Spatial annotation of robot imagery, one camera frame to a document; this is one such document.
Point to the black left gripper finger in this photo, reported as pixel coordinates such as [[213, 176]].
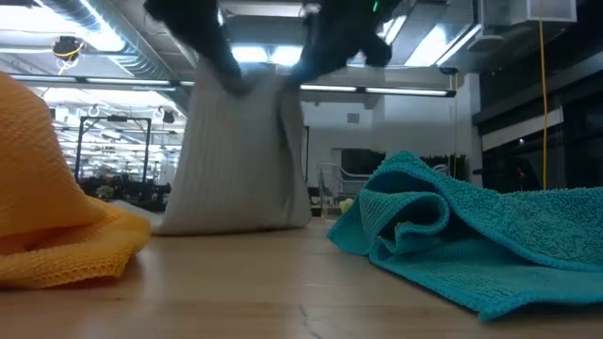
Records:
[[226, 66]]

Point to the yellow-green microfiber towel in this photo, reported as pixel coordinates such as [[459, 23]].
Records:
[[346, 205]]

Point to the orange microfiber towel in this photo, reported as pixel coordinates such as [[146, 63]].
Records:
[[47, 188]]

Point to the silver ventilation duct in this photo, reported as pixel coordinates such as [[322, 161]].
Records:
[[141, 42]]

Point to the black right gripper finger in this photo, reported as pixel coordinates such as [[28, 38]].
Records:
[[306, 66]]

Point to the black metal rack frame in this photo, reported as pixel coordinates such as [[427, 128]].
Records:
[[77, 150]]

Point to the clear plastic bin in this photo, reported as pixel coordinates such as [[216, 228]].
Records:
[[330, 183]]

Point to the long ceiling light bar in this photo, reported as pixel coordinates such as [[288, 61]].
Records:
[[377, 90], [127, 81]]

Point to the grey microfiber towel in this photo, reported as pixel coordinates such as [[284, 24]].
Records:
[[235, 165]]

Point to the teal microfiber towel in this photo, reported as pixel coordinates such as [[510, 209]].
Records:
[[471, 226]]

